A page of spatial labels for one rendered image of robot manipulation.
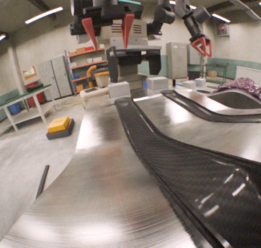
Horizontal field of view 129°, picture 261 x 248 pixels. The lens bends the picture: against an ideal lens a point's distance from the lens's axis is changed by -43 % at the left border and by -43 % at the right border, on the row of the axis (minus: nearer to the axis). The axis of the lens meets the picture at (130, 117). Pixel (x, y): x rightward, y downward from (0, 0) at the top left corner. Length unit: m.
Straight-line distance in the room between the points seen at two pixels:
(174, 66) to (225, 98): 5.75
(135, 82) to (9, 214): 0.68
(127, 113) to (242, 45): 8.08
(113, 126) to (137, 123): 0.04
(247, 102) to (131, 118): 0.29
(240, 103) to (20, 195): 0.53
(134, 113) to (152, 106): 0.04
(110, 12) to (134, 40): 0.36
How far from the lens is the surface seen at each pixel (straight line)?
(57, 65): 5.74
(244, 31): 8.27
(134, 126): 0.15
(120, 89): 0.26
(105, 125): 0.16
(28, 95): 3.18
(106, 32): 0.58
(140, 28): 0.68
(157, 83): 0.29
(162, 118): 0.16
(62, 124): 0.35
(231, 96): 0.34
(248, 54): 7.96
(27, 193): 0.27
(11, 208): 0.29
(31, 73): 6.85
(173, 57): 6.04
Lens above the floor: 0.96
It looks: 28 degrees down
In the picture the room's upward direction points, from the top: 8 degrees counter-clockwise
